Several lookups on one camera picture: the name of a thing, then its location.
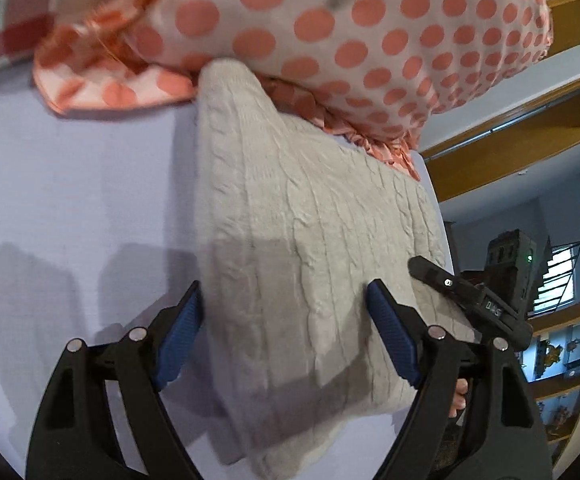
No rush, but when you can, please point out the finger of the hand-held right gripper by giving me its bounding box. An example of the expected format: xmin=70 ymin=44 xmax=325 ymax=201
xmin=408 ymin=256 xmax=477 ymax=311

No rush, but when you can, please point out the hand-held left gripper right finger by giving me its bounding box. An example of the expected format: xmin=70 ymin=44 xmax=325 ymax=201
xmin=366 ymin=279 xmax=554 ymax=480

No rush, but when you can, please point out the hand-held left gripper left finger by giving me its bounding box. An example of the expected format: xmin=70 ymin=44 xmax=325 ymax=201
xmin=24 ymin=280 xmax=206 ymax=480

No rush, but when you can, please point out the cream cable-knit pillow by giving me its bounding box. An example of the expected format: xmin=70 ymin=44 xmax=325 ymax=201
xmin=192 ymin=57 xmax=477 ymax=480

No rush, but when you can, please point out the person's right hand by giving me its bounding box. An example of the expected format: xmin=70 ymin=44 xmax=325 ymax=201
xmin=447 ymin=378 xmax=471 ymax=419

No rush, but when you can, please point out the window with metal grille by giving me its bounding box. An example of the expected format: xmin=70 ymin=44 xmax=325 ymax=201
xmin=531 ymin=237 xmax=580 ymax=319

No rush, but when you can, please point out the wooden display shelf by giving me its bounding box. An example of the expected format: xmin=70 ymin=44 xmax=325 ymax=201
xmin=515 ymin=295 xmax=580 ymax=467

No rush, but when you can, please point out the wooden wardrobe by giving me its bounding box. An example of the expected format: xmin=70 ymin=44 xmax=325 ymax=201
xmin=419 ymin=0 xmax=580 ymax=204

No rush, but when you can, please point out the lavender bed sheet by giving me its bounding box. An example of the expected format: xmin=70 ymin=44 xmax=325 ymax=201
xmin=0 ymin=55 xmax=460 ymax=480

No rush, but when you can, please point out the orange polka dot pillow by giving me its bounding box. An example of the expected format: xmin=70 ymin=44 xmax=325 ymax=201
xmin=32 ymin=0 xmax=556 ymax=182

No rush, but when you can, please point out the red checked cloth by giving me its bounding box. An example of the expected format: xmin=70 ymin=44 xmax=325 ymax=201
xmin=0 ymin=10 xmax=60 ymax=79

